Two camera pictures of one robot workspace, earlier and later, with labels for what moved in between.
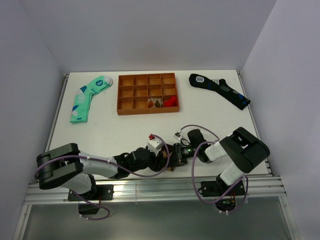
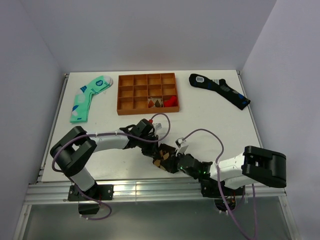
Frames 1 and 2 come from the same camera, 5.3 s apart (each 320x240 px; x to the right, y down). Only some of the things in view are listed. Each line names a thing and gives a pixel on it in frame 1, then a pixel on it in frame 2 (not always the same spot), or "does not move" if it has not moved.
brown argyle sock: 170,166 does not move
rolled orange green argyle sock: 157,102 does not move
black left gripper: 156,165 to 153,151
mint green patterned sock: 79,111 does not move
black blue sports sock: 221,86 does not move
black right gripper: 178,158 to 179,155
